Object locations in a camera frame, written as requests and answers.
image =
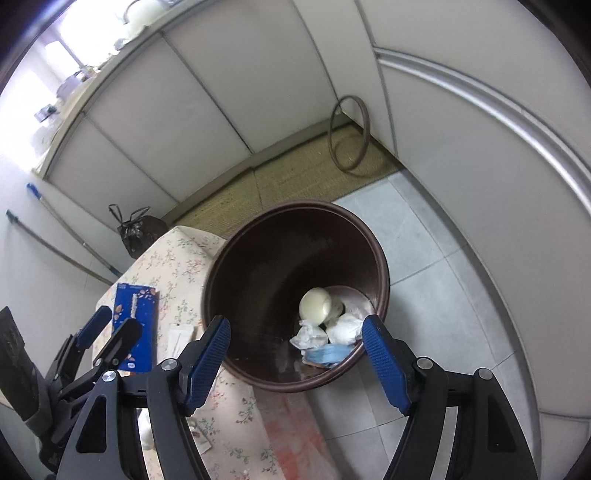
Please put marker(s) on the dark brown trash bucket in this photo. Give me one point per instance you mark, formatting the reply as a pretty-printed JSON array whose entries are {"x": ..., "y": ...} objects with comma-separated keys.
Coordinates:
[{"x": 257, "y": 279}]

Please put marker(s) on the white snack wrapper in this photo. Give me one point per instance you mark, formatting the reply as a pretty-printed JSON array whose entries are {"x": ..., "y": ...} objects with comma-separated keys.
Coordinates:
[{"x": 201, "y": 442}]

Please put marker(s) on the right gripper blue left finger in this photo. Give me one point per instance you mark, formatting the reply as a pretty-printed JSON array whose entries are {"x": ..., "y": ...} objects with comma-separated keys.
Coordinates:
[{"x": 200, "y": 361}]

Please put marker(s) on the white tissue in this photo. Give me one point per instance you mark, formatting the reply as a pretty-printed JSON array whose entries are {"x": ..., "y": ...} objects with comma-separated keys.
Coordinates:
[{"x": 344, "y": 330}]

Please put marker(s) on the white floral paper cup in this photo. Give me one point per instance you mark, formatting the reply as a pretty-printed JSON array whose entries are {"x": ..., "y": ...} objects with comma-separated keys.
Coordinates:
[{"x": 319, "y": 306}]

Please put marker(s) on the white paper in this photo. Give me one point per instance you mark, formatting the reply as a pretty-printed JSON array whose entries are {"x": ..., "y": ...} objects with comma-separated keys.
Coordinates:
[{"x": 309, "y": 336}]

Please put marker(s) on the floral tablecloth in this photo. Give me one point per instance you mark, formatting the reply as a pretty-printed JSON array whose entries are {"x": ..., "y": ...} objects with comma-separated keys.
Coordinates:
[{"x": 173, "y": 410}]

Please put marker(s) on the blue handled mop pole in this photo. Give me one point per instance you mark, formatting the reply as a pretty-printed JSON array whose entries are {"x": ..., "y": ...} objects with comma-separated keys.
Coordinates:
[{"x": 49, "y": 207}]

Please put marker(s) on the white paper leaflet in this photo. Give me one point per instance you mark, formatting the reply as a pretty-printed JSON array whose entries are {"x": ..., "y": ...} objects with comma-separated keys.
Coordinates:
[{"x": 179, "y": 336}]

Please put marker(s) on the teal handled mop pole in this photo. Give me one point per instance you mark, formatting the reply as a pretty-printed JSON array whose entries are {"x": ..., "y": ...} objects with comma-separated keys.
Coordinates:
[{"x": 14, "y": 220}]

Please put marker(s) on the blue cookie box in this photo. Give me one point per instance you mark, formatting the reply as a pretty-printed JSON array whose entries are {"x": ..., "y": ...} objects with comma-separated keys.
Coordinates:
[{"x": 139, "y": 303}]

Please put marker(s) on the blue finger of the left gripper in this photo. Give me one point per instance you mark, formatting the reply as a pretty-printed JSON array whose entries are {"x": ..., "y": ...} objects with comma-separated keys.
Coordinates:
[
  {"x": 120, "y": 344},
  {"x": 95, "y": 325}
]

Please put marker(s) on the purple electric kettle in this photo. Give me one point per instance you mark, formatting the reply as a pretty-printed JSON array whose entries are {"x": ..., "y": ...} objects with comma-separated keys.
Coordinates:
[{"x": 69, "y": 85}]

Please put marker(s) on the green floor mat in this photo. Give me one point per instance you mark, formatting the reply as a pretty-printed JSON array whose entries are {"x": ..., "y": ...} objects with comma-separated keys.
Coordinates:
[{"x": 298, "y": 167}]

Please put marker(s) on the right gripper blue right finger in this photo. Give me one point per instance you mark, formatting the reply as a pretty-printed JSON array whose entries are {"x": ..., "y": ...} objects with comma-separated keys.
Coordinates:
[{"x": 393, "y": 362}]

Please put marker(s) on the black garbage bag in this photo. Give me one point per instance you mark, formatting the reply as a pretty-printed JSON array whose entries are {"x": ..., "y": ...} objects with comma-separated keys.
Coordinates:
[{"x": 140, "y": 231}]

